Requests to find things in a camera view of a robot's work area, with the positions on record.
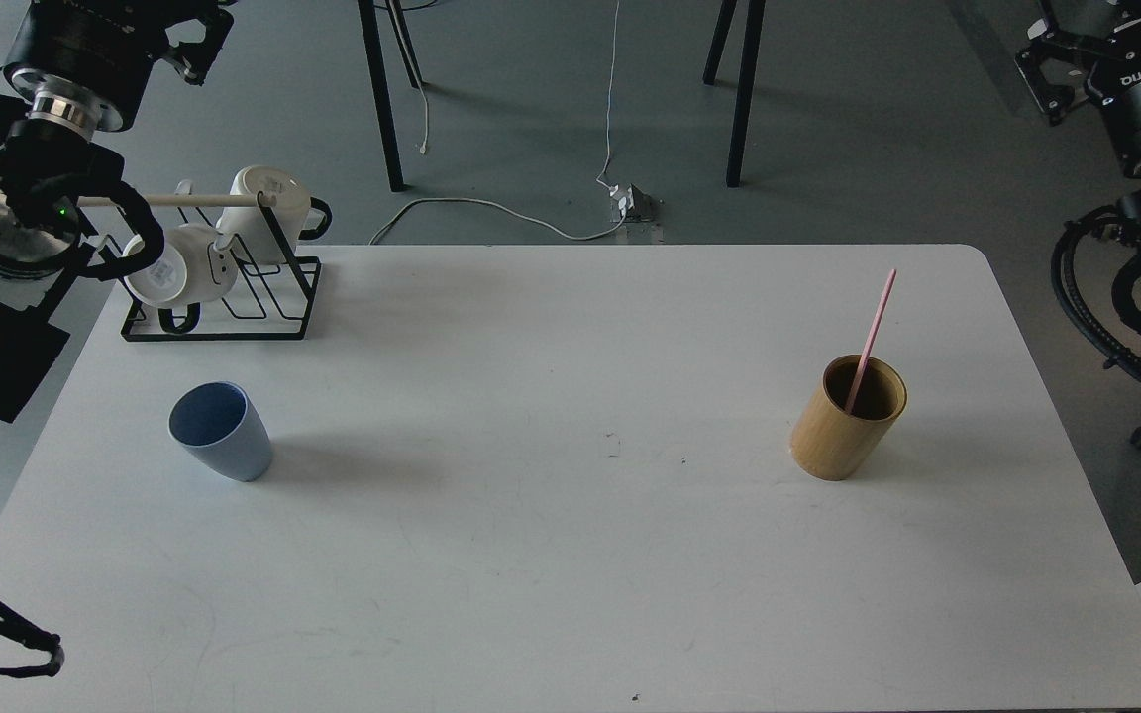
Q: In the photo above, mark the floor power socket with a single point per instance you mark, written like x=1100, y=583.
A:
x=629, y=204

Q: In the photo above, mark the bamboo cylinder holder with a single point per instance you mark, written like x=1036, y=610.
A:
x=831, y=443

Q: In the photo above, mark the pink chopstick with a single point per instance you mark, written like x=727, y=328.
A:
x=867, y=347

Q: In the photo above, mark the light blue plastic cup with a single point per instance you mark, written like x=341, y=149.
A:
x=221, y=427

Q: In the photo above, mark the black table leg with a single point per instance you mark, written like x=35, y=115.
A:
x=747, y=72
x=373, y=51

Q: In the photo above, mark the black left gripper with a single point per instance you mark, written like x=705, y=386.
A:
x=101, y=53

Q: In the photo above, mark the black wire mug rack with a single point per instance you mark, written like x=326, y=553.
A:
x=275, y=290

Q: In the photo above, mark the black table leg left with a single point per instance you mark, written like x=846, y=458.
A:
x=373, y=51

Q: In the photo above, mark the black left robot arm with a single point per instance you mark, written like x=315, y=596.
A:
x=65, y=214

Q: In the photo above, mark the white mug front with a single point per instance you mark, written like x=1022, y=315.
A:
x=197, y=265

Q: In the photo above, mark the black table leg right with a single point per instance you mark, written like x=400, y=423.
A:
x=747, y=72

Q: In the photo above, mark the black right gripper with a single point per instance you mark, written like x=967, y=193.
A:
x=1111, y=70

